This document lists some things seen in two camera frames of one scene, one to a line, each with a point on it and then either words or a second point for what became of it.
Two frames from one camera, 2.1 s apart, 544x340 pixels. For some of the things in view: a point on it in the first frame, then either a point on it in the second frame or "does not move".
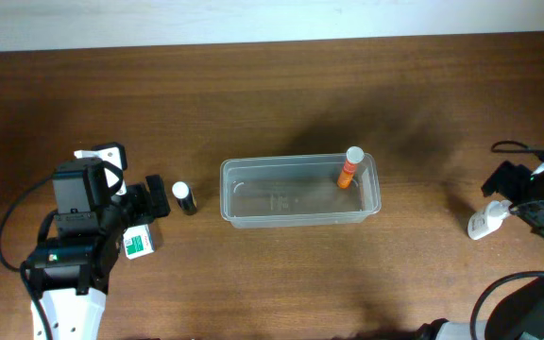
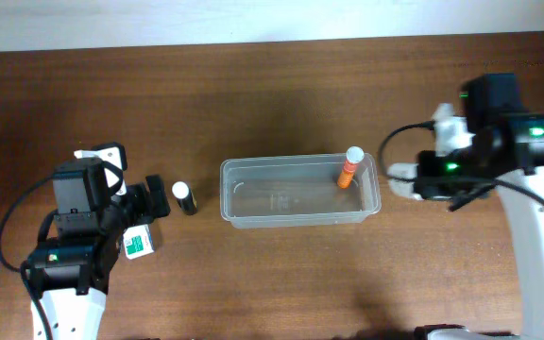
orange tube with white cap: (354, 155) does not move
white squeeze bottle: (482, 223) to (401, 178)
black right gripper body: (521, 184) to (427, 175)
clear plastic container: (297, 191) does not move
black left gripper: (142, 199) does not move
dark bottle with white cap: (185, 197) does not move
